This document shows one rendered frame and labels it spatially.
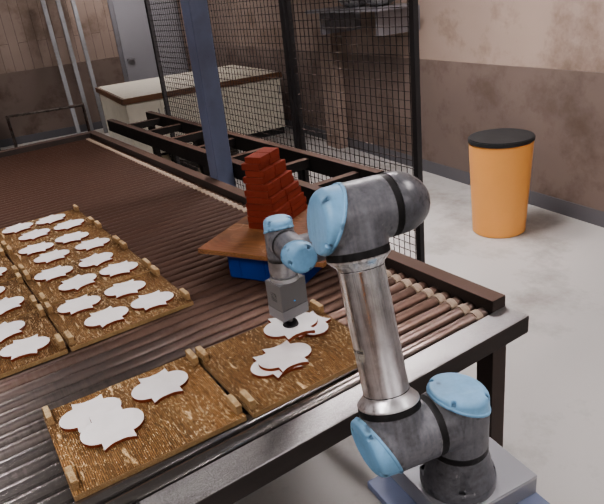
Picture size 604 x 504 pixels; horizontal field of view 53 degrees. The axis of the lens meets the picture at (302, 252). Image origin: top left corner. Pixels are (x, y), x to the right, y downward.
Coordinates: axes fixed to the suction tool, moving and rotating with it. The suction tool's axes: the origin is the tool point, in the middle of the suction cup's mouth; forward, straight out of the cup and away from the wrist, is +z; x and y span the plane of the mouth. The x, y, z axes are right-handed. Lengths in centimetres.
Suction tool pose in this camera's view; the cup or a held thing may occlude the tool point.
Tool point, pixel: (291, 327)
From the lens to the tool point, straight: 164.6
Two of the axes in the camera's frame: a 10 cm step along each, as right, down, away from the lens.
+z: 1.0, 9.1, 4.0
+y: -7.7, 3.3, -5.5
